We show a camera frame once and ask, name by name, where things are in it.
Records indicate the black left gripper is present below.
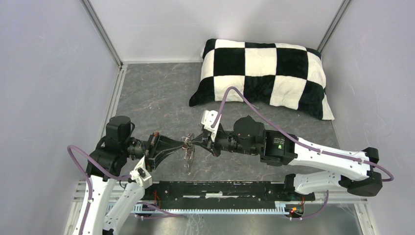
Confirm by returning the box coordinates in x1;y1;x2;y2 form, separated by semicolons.
123;131;184;170

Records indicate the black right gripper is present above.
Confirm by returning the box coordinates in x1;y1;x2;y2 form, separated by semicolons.
191;124;258;156

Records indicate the chain of silver keyrings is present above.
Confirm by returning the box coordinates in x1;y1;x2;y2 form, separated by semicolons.
181;135;197;176

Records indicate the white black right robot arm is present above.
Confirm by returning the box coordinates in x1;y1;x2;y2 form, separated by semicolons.
192;116;383;200

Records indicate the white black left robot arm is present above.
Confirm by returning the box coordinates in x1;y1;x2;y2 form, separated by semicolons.
67;116;184;235

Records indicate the black and white checkered pillow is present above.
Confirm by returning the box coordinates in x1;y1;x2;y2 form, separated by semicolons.
188;39;334;120

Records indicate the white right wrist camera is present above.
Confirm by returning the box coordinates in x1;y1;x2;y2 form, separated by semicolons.
201;110;221;142

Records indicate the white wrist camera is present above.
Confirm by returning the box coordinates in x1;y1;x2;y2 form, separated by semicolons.
130;157;153;189
201;110;221;142

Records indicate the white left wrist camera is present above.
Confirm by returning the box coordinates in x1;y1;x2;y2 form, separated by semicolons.
130;157;153;189

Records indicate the black mounting base rail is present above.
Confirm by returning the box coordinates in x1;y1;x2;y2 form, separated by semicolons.
143;181;316;210

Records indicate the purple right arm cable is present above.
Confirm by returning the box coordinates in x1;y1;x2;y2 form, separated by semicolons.
210;86;394;220

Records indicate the white toothed cable duct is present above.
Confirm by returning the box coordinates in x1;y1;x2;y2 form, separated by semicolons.
107;201;304;215

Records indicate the aluminium frame post left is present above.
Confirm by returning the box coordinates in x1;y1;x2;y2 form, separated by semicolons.
80;0;123;68

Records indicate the aluminium frame post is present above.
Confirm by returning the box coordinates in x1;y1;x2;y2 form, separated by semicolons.
80;0;123;68
317;0;352;53

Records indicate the aluminium frame post right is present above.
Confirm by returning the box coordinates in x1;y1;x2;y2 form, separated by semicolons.
317;0;352;53

